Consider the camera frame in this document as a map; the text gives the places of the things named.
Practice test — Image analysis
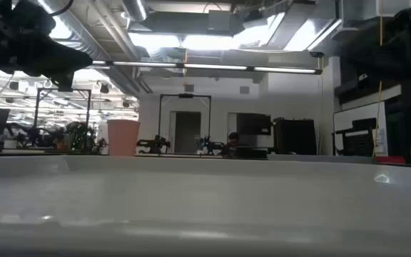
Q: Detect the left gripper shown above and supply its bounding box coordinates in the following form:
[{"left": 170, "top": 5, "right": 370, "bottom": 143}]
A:
[{"left": 11, "top": 34, "right": 94, "bottom": 93}]

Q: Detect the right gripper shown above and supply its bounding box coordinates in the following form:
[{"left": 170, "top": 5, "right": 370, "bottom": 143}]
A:
[{"left": 340, "top": 39, "right": 411, "bottom": 82}]

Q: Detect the pink ribbed cup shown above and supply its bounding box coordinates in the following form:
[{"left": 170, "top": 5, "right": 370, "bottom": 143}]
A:
[{"left": 106, "top": 119, "right": 141, "bottom": 157}]

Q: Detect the whiteboard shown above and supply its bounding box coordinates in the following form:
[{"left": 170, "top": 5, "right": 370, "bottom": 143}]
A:
[{"left": 333, "top": 101, "right": 388, "bottom": 157}]

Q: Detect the green potted plant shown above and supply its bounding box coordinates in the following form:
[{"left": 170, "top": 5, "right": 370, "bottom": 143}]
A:
[{"left": 64, "top": 121, "right": 109, "bottom": 155}]

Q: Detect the red box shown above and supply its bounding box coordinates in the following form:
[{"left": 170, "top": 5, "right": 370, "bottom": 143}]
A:
[{"left": 375, "top": 155, "right": 406, "bottom": 165}]

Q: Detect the black cabinet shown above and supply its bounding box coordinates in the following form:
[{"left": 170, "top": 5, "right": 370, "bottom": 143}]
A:
[{"left": 272, "top": 116, "right": 318, "bottom": 156}]

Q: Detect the grey door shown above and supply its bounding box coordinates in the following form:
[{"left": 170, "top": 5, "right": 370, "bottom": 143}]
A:
[{"left": 174, "top": 111, "right": 202, "bottom": 155}]

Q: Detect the long LED light bar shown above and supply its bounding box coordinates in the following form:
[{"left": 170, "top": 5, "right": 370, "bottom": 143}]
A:
[{"left": 90, "top": 59, "right": 323, "bottom": 76}]

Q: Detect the person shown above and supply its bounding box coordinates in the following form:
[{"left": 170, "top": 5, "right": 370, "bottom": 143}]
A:
[{"left": 218, "top": 131, "right": 243, "bottom": 158}]

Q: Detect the black gantry frame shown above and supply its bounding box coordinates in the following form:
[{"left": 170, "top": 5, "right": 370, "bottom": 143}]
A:
[
  {"left": 33, "top": 88, "right": 92, "bottom": 129},
  {"left": 158, "top": 93, "right": 213, "bottom": 155}
]

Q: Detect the ribbed silver duct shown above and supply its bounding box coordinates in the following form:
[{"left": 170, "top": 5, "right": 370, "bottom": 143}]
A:
[{"left": 36, "top": 0, "right": 146, "bottom": 96}]

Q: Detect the black wire cart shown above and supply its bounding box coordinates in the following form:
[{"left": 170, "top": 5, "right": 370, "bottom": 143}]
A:
[{"left": 332, "top": 117, "right": 378, "bottom": 157}]

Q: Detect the round silver duct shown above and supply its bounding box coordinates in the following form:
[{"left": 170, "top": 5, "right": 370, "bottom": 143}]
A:
[{"left": 121, "top": 0, "right": 149, "bottom": 22}]

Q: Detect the black wall monitor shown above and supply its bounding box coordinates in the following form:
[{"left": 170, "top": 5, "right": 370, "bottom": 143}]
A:
[{"left": 236, "top": 113, "right": 273, "bottom": 136}]

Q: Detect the rectangular grey duct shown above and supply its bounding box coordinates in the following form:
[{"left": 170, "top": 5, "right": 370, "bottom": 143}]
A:
[{"left": 130, "top": 9, "right": 245, "bottom": 36}]

